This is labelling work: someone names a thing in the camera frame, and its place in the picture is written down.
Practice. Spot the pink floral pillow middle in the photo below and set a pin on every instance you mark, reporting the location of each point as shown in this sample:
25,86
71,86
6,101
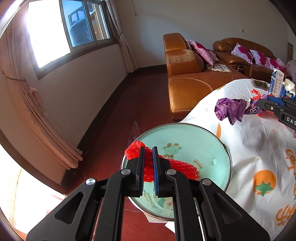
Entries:
260,58

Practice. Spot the tall white milk carton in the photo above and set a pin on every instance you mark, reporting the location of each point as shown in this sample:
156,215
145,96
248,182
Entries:
277,78

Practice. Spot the brown leather chaise sofa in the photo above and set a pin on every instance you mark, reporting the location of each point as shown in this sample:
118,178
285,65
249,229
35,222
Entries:
189,80

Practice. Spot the purple snack wrapper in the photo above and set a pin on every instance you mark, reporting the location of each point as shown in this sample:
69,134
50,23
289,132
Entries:
235,109

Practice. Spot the beige right curtain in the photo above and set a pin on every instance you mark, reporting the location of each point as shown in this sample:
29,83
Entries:
126,51

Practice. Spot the window with brown frame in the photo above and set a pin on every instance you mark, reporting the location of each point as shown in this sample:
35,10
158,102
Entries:
61,31

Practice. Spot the pink covered chair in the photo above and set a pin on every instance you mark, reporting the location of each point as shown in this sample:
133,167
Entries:
291,70

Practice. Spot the blue Look milk carton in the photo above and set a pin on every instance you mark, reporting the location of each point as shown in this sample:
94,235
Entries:
287,89

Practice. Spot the pink floral pillow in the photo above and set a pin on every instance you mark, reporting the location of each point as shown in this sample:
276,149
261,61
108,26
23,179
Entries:
277,64
243,53
260,58

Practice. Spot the checkered cloth on sofa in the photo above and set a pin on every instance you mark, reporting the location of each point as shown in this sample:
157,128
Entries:
219,68

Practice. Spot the pink pillow on chaise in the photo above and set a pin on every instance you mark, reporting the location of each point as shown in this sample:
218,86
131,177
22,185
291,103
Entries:
207,56

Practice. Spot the mint green trash bin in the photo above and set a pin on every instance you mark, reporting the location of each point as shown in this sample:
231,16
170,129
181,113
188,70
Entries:
190,149

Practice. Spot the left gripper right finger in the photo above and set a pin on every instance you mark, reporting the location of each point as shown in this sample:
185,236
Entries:
202,210

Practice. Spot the dark seaweed snack packet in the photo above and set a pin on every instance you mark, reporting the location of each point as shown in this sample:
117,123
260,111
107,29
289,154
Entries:
260,84

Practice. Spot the pink floral pillow left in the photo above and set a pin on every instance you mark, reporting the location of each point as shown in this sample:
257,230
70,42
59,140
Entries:
243,53

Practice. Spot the pink floral pillow right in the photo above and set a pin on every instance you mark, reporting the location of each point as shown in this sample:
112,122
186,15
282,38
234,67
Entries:
277,64

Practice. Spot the white orange printed tablecloth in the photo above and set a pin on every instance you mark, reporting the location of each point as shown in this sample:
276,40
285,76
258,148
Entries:
263,160

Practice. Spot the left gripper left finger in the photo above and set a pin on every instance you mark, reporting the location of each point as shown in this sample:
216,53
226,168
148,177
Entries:
94,210

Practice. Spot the red plastic bag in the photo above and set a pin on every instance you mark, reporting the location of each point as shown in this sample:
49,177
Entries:
257,95

